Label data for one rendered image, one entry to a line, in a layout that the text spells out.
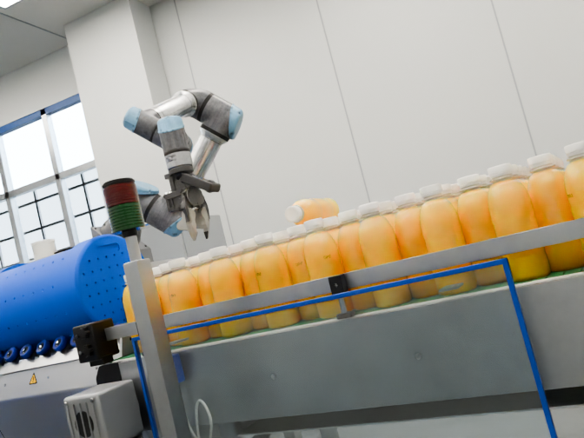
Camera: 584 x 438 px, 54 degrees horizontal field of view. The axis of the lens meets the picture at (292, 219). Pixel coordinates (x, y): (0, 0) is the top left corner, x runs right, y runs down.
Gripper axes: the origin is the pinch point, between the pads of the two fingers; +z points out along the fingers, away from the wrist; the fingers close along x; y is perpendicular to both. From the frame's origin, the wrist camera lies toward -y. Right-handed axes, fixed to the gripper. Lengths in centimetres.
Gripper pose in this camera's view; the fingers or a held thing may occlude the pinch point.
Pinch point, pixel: (202, 235)
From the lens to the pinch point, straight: 165.4
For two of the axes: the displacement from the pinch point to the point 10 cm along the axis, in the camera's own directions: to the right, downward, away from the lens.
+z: 2.4, 9.7, -0.7
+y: -8.4, 2.4, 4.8
